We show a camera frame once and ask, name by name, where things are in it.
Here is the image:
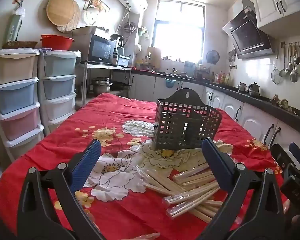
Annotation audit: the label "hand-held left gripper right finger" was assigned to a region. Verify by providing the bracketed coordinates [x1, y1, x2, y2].
[201, 137, 290, 240]

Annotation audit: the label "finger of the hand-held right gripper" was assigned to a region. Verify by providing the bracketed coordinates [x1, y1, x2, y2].
[289, 142, 300, 167]
[270, 144, 292, 172]

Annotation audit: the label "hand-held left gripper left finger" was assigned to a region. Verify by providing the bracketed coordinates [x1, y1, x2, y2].
[17, 139, 108, 240]

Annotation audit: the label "bunch of wooden chopsticks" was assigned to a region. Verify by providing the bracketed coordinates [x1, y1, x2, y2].
[137, 162, 230, 224]

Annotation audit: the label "dark grey plastic utensil holder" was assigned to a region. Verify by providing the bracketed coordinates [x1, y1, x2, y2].
[154, 88, 222, 150]

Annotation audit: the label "row of hanging steel utensils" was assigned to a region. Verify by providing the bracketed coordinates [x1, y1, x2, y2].
[271, 37, 300, 84]

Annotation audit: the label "person's right hand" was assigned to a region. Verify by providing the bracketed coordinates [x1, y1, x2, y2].
[281, 200, 300, 230]

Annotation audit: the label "white kitchen base cabinets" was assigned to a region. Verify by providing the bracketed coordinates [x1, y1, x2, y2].
[129, 72, 300, 155]

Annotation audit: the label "black kitchen countertop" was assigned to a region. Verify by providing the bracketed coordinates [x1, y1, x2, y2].
[130, 69, 300, 130]

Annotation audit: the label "red floral blanket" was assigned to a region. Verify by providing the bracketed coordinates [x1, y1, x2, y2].
[0, 92, 290, 240]

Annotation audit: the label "steel teapot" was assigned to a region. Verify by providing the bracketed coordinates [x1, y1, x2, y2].
[247, 82, 261, 96]

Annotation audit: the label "stacked steel pots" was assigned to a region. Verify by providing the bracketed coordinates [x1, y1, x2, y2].
[91, 77, 113, 95]

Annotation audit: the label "pastel plastic drawer tower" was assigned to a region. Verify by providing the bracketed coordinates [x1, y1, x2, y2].
[0, 47, 44, 155]
[40, 50, 80, 130]

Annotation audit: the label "black wok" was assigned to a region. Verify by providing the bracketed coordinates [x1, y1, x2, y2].
[110, 81, 133, 90]

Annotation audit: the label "group of condiment bottles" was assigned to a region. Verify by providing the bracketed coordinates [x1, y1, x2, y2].
[214, 71, 230, 84]

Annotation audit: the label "metal rack shelf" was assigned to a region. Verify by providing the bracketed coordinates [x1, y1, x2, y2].
[76, 62, 132, 105]

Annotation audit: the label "light blue knife block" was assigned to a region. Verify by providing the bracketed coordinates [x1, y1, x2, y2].
[184, 61, 195, 77]

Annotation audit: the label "small round fan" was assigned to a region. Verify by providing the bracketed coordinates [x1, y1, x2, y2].
[206, 50, 220, 64]

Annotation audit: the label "grey plastic box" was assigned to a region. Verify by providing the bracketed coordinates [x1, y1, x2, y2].
[117, 55, 131, 67]

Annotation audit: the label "black microwave oven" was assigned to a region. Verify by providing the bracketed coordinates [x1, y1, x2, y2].
[72, 34, 117, 64]

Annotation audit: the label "white jug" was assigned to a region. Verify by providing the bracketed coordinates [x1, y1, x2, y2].
[146, 46, 162, 69]

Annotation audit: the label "red plastic basin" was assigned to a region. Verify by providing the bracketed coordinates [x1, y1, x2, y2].
[40, 34, 75, 51]

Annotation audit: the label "blender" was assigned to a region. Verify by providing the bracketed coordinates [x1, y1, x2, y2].
[112, 34, 124, 49]

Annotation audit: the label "black range hood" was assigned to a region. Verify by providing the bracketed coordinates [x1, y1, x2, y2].
[222, 0, 275, 60]

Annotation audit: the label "cardboard box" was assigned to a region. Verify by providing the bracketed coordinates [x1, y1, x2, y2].
[71, 26, 108, 37]

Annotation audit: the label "brown wicker tray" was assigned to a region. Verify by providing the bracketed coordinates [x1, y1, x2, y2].
[2, 41, 38, 49]

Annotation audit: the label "kitchen window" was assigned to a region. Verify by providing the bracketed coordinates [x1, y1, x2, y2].
[151, 0, 205, 62]

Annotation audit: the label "round bamboo sieve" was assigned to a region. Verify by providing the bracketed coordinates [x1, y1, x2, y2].
[56, 0, 81, 33]
[46, 0, 77, 27]

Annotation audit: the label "hanging glass lid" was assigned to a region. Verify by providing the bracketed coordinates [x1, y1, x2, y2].
[84, 5, 100, 25]

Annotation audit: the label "green hanging bag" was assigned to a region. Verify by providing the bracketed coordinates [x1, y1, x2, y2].
[6, 6, 25, 43]

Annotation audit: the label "white upper cabinet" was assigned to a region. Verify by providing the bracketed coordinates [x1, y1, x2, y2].
[250, 0, 300, 34]

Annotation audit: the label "coiled hose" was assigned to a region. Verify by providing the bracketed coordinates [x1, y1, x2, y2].
[122, 21, 137, 33]

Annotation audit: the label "wall picture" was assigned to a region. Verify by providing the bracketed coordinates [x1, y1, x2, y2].
[84, 0, 110, 13]

